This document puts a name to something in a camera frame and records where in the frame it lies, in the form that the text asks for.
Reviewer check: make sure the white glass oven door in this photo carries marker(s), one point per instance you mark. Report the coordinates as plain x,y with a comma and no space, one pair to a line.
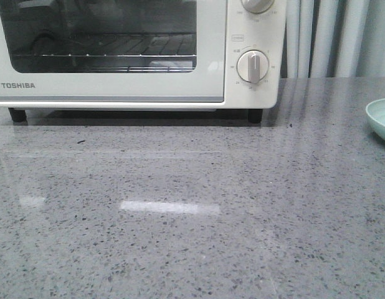
22,21

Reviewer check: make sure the black right oven foot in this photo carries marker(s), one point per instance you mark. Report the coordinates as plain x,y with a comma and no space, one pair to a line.
255,116

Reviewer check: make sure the black oven foot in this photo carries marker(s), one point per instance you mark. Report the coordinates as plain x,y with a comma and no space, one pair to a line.
255,116
17,116

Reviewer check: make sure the white Toshiba toaster oven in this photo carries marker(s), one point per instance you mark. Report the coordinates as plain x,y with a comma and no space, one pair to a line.
244,31

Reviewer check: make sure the black left oven foot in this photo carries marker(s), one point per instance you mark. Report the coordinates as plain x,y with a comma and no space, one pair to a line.
17,116

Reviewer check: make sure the lower timer knob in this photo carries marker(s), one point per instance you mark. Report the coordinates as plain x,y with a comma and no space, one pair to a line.
252,66

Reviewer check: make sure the upper temperature knob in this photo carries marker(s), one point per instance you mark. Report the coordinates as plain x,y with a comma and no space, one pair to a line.
257,6

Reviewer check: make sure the pale pleated curtain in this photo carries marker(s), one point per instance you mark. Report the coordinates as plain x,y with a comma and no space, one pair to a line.
334,39

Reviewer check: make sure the light green plate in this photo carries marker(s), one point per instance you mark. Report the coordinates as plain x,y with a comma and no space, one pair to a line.
375,112

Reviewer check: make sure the metal wire oven rack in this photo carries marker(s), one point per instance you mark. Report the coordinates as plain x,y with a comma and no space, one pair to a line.
107,53

